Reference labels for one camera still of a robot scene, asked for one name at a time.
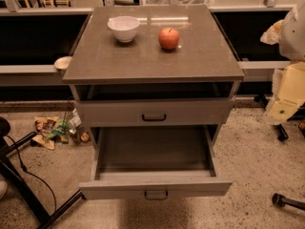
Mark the grey drawer cabinet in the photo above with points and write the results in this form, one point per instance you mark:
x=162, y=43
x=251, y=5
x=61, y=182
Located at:
x=202, y=66

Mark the snack bags pile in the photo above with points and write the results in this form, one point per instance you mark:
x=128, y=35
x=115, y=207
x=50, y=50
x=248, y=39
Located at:
x=65, y=128

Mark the white bowl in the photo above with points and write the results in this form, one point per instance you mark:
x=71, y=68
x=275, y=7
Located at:
x=124, y=28

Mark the grey drawer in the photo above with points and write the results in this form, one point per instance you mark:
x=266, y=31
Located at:
x=153, y=113
x=154, y=163

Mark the grey railing ledge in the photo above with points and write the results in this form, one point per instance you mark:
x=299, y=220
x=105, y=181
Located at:
x=48, y=75

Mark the grey top drawer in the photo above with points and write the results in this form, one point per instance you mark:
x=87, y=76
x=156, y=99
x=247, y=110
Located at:
x=153, y=113

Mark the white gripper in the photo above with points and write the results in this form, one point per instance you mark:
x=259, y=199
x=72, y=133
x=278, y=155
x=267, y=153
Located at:
x=294, y=38

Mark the black caster leg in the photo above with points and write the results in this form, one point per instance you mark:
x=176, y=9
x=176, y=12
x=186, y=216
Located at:
x=281, y=201

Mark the black chair leg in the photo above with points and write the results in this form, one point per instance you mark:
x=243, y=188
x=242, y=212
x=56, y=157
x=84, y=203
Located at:
x=276, y=113

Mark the red apple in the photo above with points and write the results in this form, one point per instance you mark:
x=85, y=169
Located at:
x=168, y=38

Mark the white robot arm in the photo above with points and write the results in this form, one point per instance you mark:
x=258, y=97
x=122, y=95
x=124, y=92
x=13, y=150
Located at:
x=292, y=36

